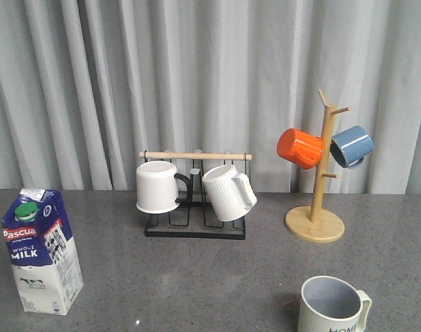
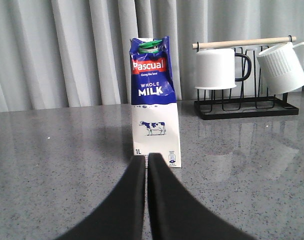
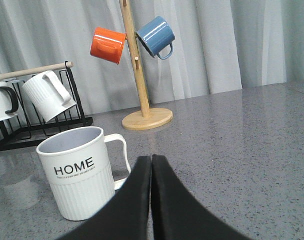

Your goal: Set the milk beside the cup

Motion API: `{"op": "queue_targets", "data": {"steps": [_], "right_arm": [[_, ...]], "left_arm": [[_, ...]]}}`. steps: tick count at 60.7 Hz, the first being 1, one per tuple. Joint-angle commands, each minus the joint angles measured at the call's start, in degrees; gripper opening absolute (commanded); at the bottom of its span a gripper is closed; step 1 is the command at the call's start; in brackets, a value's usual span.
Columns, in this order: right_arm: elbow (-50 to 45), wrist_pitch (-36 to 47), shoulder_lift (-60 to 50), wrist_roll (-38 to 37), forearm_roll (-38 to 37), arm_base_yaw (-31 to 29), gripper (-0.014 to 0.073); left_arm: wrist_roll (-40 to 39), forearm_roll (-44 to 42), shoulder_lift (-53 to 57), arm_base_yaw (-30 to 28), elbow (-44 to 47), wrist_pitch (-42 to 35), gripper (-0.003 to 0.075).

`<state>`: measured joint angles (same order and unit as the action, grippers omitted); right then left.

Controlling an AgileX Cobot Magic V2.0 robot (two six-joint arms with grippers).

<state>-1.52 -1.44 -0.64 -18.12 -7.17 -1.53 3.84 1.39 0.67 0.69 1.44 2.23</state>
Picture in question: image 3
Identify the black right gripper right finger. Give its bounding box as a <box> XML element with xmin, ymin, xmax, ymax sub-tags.
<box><xmin>151</xmin><ymin>154</ymin><xmax>247</xmax><ymax>240</ymax></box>

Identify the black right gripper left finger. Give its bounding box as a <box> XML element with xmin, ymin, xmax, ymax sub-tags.
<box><xmin>60</xmin><ymin>156</ymin><xmax>151</xmax><ymax>240</ymax></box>

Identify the white HOME cup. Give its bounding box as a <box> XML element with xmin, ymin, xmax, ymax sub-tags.
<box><xmin>36</xmin><ymin>126</ymin><xmax>131</xmax><ymax>221</ymax></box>

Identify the wooden mug tree stand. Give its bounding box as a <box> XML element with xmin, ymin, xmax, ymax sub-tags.
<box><xmin>119</xmin><ymin>0</ymin><xmax>173</xmax><ymax>131</ymax></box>

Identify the white ribbed mug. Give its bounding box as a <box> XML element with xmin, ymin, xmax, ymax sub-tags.
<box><xmin>22</xmin><ymin>70</ymin><xmax>76</xmax><ymax>122</ymax></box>

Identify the grey curtain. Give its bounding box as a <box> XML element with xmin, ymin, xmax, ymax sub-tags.
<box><xmin>0</xmin><ymin>0</ymin><xmax>304</xmax><ymax>114</ymax></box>

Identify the orange enamel mug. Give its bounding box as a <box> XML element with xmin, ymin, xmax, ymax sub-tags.
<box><xmin>90</xmin><ymin>27</ymin><xmax>127</xmax><ymax>65</ymax></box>

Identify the blue enamel mug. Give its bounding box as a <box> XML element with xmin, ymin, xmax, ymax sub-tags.
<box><xmin>135</xmin><ymin>16</ymin><xmax>175</xmax><ymax>60</ymax></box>

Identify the black wire mug rack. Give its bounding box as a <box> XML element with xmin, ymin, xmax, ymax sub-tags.
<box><xmin>0</xmin><ymin>61</ymin><xmax>93</xmax><ymax>151</ymax></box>

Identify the white mug black handle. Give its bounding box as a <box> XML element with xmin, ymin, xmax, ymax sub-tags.
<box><xmin>0</xmin><ymin>81</ymin><xmax>19</xmax><ymax>121</ymax></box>

